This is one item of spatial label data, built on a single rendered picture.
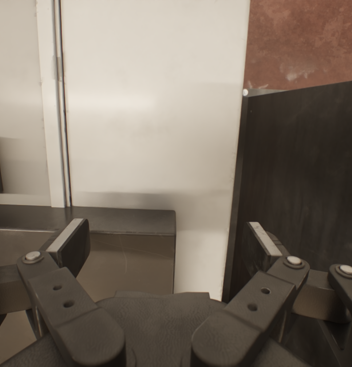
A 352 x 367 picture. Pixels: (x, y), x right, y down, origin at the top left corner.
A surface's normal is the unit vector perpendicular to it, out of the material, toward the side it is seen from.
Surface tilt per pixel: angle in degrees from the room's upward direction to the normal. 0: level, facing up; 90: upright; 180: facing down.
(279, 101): 90
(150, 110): 0
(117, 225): 90
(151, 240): 0
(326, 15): 0
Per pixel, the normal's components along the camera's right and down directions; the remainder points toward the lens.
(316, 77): 0.01, 0.27
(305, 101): -1.00, -0.02
